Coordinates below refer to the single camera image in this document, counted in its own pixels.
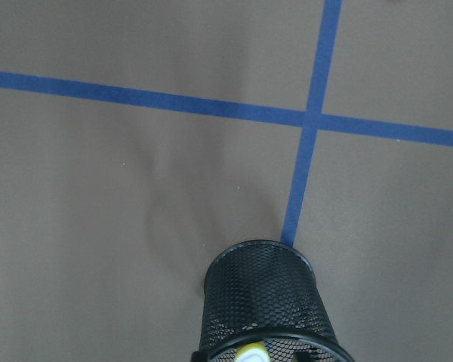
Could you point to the yellow marker pen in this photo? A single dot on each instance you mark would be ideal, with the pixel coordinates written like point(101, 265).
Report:
point(252, 352)

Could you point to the black mesh pen cup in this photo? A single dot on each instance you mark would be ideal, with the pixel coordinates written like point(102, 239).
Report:
point(261, 295)

